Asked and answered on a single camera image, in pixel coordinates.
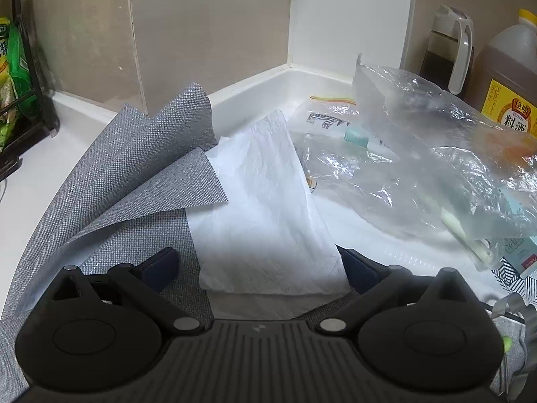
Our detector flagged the large clear plastic bag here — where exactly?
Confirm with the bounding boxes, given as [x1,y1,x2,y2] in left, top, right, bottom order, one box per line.
[351,54,537,269]

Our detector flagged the large cooking wine jug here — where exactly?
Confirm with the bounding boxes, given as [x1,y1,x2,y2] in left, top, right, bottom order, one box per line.
[472,8,537,139]

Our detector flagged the grey cloth mat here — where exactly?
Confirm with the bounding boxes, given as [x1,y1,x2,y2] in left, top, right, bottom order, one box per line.
[0,83,531,403]

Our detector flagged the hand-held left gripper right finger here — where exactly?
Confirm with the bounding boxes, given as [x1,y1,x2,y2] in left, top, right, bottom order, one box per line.
[314,247,489,337]

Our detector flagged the stainless steel ring mold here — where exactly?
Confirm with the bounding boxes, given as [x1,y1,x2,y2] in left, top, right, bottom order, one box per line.
[487,292,530,316]

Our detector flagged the black wire spice rack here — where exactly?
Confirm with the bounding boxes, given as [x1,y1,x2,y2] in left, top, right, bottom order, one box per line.
[0,0,60,177]

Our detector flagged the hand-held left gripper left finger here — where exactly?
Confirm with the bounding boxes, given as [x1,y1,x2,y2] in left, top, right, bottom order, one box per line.
[31,247,204,335]

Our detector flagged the white toothbrush teal bristles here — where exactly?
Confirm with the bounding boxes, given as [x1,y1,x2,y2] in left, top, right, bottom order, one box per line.
[344,129,495,264]

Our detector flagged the white paper tissue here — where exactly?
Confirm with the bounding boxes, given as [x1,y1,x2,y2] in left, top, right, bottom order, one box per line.
[185,109,352,297]

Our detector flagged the green seasoning bag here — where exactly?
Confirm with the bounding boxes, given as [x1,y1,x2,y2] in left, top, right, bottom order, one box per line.
[0,17,33,152]

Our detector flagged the soy sauce dispenser jug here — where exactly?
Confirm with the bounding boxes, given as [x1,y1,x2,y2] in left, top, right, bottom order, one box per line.
[420,4,477,95]

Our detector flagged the teal patterned carton box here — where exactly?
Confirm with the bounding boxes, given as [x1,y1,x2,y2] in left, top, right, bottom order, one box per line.
[489,193,537,299]

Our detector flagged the small clear crinkly wrapper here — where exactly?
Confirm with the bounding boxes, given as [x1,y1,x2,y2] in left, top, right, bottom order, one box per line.
[301,132,403,202]

